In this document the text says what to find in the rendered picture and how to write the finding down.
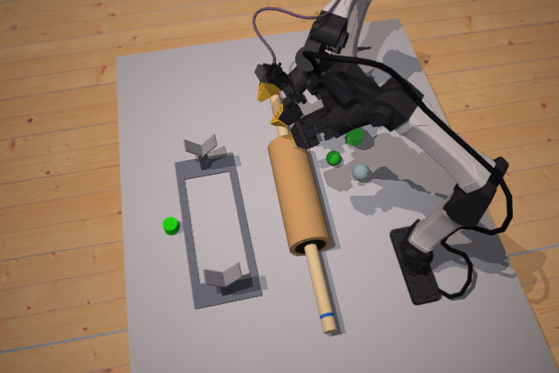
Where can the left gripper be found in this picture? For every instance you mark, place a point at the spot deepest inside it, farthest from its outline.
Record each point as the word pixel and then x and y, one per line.
pixel 330 123

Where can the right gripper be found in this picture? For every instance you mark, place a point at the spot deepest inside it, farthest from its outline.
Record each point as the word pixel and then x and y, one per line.
pixel 288 112

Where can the grey rectangular frame with v-shaped cradles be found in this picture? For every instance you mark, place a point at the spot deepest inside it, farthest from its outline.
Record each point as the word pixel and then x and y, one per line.
pixel 232 286

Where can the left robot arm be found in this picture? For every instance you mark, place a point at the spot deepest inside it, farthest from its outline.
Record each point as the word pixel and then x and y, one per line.
pixel 392 107

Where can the wooden rolling pin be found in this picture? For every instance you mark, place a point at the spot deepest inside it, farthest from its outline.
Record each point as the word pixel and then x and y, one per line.
pixel 303 217

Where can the small green ball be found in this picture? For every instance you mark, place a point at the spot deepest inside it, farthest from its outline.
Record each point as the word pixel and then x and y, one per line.
pixel 333 157

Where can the green cylinder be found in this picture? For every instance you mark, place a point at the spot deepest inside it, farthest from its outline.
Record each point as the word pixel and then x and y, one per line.
pixel 354 137
pixel 170 226

